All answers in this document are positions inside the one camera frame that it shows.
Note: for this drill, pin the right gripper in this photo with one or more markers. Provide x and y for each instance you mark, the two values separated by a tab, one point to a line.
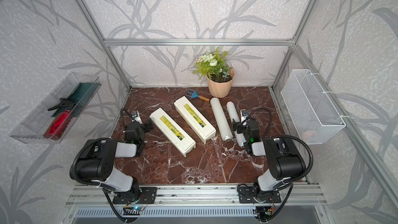
238	127

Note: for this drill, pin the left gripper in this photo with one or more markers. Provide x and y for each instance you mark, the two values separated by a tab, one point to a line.
146	127

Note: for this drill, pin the plastic wrap roll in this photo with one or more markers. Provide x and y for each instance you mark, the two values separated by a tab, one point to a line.
221	120
234	117

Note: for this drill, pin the cream dispenser base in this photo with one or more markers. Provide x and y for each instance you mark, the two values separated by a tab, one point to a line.
175	134

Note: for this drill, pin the cream wrap dispenser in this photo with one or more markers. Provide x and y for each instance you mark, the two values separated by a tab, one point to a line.
201	126

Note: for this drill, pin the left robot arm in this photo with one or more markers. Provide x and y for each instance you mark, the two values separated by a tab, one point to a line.
95	162

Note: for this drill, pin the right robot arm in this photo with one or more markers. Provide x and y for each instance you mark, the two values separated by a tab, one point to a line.
289	158

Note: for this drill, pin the pink flower pot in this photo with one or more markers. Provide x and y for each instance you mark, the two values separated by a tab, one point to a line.
221	90

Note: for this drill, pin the green folded cloth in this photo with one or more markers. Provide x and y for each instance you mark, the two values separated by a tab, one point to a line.
81	95

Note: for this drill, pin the blue hand rake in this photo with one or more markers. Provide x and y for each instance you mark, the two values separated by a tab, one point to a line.
193	94

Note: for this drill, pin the green artificial plant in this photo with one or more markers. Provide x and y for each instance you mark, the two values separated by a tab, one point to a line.
214	66

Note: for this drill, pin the red spray bottle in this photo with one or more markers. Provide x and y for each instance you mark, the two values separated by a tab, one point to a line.
61	121

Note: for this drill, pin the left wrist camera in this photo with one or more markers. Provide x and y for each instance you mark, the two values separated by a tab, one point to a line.
135	116

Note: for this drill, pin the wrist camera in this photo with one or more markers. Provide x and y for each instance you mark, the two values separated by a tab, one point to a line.
244	115
135	116

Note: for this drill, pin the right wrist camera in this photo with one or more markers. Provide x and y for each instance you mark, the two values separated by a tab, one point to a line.
244	115

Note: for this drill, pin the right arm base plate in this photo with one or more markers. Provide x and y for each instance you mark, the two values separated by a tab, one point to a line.
253	194

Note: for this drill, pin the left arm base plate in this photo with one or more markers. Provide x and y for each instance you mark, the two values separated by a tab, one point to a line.
145	195

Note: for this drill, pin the white wire basket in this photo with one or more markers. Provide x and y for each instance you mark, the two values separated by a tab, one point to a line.
315	117

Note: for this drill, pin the clear plastic wall tray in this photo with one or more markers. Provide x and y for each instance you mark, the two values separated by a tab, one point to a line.
51	120

